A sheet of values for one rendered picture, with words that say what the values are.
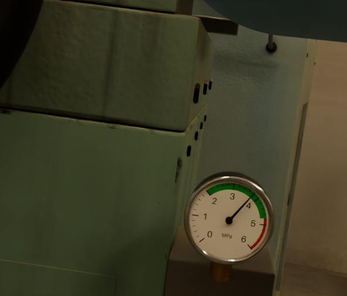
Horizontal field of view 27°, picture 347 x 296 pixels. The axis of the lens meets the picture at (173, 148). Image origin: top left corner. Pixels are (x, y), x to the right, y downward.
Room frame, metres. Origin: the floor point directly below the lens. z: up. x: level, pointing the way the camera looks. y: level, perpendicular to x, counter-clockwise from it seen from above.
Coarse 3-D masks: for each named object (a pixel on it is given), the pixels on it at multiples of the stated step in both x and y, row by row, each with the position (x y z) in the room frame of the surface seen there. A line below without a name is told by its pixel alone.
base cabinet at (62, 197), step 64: (0, 128) 0.58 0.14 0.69; (64, 128) 0.57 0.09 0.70; (128, 128) 0.57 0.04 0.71; (192, 128) 0.67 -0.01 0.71; (0, 192) 0.57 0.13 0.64; (64, 192) 0.57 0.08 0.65; (128, 192) 0.57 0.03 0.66; (192, 192) 0.97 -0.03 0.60; (0, 256) 0.57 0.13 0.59; (64, 256) 0.57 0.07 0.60; (128, 256) 0.57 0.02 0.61
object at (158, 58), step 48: (48, 0) 0.57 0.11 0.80; (48, 48) 0.57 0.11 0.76; (96, 48) 0.57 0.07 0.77; (144, 48) 0.57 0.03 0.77; (192, 48) 0.57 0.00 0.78; (0, 96) 0.58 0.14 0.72; (48, 96) 0.57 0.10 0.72; (96, 96) 0.57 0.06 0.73; (144, 96) 0.57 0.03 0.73; (192, 96) 0.58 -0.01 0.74
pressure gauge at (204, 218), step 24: (216, 192) 0.50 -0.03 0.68; (240, 192) 0.50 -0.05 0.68; (264, 192) 0.50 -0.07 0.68; (192, 216) 0.50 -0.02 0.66; (216, 216) 0.50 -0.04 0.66; (240, 216) 0.50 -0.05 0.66; (264, 216) 0.50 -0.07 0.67; (192, 240) 0.50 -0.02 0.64; (216, 240) 0.50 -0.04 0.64; (240, 240) 0.50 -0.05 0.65; (264, 240) 0.50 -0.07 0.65; (216, 264) 0.52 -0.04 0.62
